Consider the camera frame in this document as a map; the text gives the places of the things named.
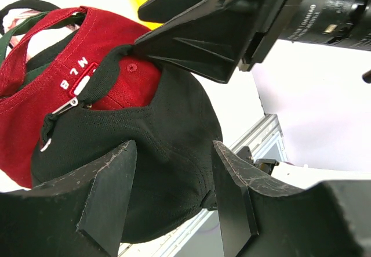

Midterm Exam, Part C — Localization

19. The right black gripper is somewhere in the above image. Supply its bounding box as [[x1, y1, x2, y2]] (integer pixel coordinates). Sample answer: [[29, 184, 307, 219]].
[[239, 0, 370, 71]]

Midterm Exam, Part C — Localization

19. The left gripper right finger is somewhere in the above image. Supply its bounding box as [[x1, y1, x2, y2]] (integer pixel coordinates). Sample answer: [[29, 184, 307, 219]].
[[212, 141, 370, 256]]

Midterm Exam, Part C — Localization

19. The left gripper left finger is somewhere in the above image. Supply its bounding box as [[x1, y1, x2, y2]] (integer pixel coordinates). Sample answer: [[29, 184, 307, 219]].
[[1, 140, 137, 256]]

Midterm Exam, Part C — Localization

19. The black cap gold logo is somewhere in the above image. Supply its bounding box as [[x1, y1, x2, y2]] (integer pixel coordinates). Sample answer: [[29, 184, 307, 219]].
[[31, 45, 223, 244]]

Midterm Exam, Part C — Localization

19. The red baseball cap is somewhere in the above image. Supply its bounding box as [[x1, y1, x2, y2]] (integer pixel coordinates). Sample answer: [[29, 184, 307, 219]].
[[1, 6, 161, 189]]

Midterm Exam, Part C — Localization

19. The dark green baseball cap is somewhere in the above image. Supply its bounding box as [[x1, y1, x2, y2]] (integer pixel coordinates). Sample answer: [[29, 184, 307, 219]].
[[1, 8, 86, 96]]

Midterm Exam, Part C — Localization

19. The pink baseball cap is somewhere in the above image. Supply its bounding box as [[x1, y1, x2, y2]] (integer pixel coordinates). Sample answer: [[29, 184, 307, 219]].
[[3, 9, 39, 55]]

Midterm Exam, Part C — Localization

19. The black baseball cap white logo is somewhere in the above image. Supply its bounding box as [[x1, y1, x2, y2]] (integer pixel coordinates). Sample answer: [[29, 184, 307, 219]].
[[1, 0, 59, 23]]

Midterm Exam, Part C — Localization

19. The aluminium frame rail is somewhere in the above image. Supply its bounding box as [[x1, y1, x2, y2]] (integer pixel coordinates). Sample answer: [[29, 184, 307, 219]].
[[118, 114, 287, 257]]

